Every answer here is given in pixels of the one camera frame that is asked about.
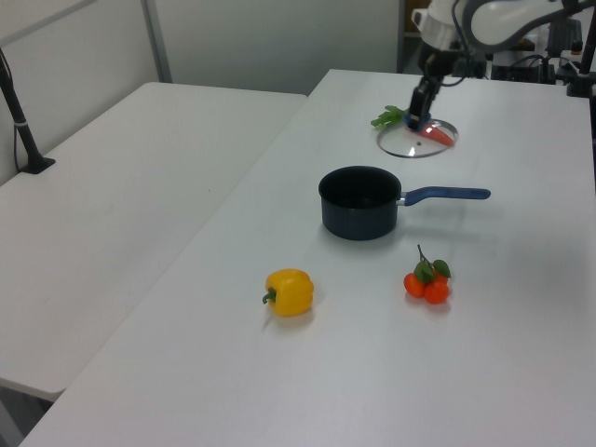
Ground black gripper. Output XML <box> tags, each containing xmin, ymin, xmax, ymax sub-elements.
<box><xmin>408</xmin><ymin>45</ymin><xmax>461</xmax><ymax>132</ymax></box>

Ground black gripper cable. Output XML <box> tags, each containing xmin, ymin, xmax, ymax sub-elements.
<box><xmin>440</xmin><ymin>0</ymin><xmax>488</xmax><ymax>88</ymax></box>

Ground black background equipment box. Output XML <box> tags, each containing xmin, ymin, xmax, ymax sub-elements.
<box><xmin>489</xmin><ymin>53</ymin><xmax>568</xmax><ymax>86</ymax></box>

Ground black camera stand white band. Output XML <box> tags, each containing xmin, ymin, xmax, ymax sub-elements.
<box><xmin>0</xmin><ymin>46</ymin><xmax>57</xmax><ymax>175</ymax></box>

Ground yellow toy bell pepper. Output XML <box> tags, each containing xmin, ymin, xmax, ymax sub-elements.
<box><xmin>261</xmin><ymin>267</ymin><xmax>316</xmax><ymax>318</ymax></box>

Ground glass lid with blue knob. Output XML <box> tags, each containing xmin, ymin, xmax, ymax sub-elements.
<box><xmin>376</xmin><ymin>111</ymin><xmax>460</xmax><ymax>160</ymax></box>

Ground orange toy carrot green leaves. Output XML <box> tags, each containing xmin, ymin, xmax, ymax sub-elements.
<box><xmin>370</xmin><ymin>105</ymin><xmax>454</xmax><ymax>147</ymax></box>

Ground black clamp camera stand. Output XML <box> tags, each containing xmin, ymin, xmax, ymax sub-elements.
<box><xmin>565</xmin><ymin>0</ymin><xmax>596</xmax><ymax>99</ymax></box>

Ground orange toy tangerine bunch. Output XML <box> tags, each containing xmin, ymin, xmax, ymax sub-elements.
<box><xmin>402</xmin><ymin>244</ymin><xmax>453</xmax><ymax>305</ymax></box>

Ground dark blue saucepan blue handle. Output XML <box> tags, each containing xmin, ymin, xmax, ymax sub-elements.
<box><xmin>318</xmin><ymin>166</ymin><xmax>493</xmax><ymax>242</ymax></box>

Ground grey metal partition post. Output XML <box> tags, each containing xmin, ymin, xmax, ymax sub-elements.
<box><xmin>141</xmin><ymin>0</ymin><xmax>174</xmax><ymax>85</ymax></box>

